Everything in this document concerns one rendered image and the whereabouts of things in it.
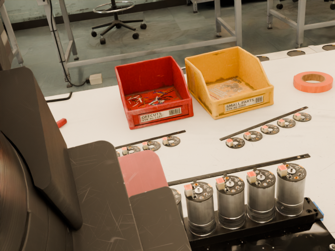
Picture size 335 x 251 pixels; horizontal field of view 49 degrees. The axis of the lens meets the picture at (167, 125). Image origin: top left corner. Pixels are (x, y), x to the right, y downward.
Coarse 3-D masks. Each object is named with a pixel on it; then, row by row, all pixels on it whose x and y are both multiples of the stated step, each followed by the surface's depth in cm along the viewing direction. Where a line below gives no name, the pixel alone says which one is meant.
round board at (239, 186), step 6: (228, 180) 32; (234, 180) 32; (240, 180) 32; (216, 186) 31; (234, 186) 31; (240, 186) 31; (222, 192) 31; (228, 192) 31; (234, 192) 31; (240, 192) 31
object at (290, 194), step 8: (280, 184) 32; (288, 184) 31; (296, 184) 31; (304, 184) 32; (280, 192) 32; (288, 192) 32; (296, 192) 32; (304, 192) 33; (280, 200) 33; (288, 200) 32; (296, 200) 32; (280, 208) 33; (288, 208) 33; (296, 208) 33
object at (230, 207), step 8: (232, 184) 31; (216, 192) 32; (224, 200) 31; (232, 200) 31; (240, 200) 31; (224, 208) 32; (232, 208) 31; (240, 208) 32; (224, 216) 32; (232, 216) 32; (240, 216) 32; (224, 224) 33; (232, 224) 32; (240, 224) 32
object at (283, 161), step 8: (280, 160) 33; (288, 160) 33; (240, 168) 33; (248, 168) 33; (256, 168) 33; (200, 176) 33; (208, 176) 33; (216, 176) 33; (168, 184) 32; (176, 184) 32
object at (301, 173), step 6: (288, 168) 32; (294, 168) 32; (300, 168) 32; (288, 174) 32; (294, 174) 32; (300, 174) 31; (306, 174) 31; (288, 180) 31; (294, 180) 31; (300, 180) 31
